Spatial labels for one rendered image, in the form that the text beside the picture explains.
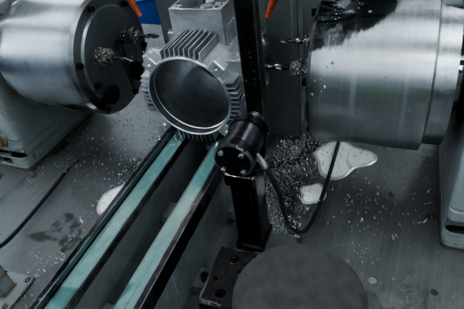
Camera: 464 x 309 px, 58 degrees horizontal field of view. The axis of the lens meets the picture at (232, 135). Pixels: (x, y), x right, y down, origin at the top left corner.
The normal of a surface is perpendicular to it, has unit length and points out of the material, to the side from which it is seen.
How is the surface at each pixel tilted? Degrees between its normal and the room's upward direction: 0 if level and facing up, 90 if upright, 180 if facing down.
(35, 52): 62
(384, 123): 99
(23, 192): 0
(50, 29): 43
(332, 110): 92
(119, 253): 90
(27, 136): 90
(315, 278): 0
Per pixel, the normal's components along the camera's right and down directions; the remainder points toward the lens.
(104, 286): 0.93, 0.11
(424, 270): -0.12, -0.80
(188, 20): -0.34, 0.59
